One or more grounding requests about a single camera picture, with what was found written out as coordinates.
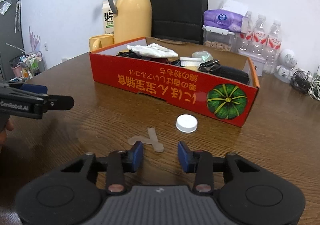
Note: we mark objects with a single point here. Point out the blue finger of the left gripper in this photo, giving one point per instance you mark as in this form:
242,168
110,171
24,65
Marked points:
60,103
38,89

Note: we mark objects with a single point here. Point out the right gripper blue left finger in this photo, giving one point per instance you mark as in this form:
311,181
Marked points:
135,156

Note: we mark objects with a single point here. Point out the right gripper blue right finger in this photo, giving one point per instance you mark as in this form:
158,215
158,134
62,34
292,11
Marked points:
186,158

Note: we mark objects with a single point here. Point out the navy blue zip case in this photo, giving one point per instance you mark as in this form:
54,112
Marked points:
230,73

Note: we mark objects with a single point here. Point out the white ribbed bottle cap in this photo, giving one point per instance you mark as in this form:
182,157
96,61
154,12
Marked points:
190,61

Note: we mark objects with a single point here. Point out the red fabric flower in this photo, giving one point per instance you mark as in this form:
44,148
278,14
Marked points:
162,60

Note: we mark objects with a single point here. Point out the white cloth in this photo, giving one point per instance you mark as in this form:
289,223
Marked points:
152,50

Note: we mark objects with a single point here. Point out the yellow white plush toy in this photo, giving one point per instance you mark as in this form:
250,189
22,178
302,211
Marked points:
196,69

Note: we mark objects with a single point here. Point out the person's left hand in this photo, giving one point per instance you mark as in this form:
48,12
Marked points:
3,135

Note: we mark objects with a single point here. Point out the translucent plastic strip piece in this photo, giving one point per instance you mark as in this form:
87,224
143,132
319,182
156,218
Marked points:
151,140

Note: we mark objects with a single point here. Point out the white small pill bottle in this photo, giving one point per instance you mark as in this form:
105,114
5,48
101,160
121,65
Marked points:
186,123

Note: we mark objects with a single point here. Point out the yellow ceramic mug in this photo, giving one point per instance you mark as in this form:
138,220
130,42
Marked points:
99,41

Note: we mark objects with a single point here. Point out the red cardboard pumpkin box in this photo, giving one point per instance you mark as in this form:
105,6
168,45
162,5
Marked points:
214,96

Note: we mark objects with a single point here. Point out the white milk carton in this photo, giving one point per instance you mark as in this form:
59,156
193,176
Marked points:
108,19

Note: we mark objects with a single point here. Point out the yellow thermos jug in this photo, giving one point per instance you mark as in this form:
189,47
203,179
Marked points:
132,19

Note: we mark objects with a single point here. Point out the white decorated tin box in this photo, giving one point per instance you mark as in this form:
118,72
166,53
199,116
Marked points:
258,61

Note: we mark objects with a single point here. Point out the clear container with seeds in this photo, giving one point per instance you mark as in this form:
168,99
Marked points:
218,38

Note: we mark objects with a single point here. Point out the water bottle left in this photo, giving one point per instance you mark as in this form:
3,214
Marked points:
246,36

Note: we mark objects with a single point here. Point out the water bottle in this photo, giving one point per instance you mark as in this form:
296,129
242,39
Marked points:
272,46
259,36
246,36

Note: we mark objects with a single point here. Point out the water bottle middle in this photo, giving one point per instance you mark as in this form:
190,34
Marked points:
259,36

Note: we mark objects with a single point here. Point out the water bottle right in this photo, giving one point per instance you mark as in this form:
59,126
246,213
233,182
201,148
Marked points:
272,46

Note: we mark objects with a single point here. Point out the white robot figurine speaker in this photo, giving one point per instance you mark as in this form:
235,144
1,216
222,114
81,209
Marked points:
286,62

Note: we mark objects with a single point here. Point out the purple tissue pack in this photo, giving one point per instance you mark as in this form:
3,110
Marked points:
230,16

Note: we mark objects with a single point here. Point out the black paper shopping bag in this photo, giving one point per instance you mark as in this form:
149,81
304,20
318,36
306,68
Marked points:
180,20

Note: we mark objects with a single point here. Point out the wire storage rack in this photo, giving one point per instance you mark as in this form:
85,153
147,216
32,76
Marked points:
26,65

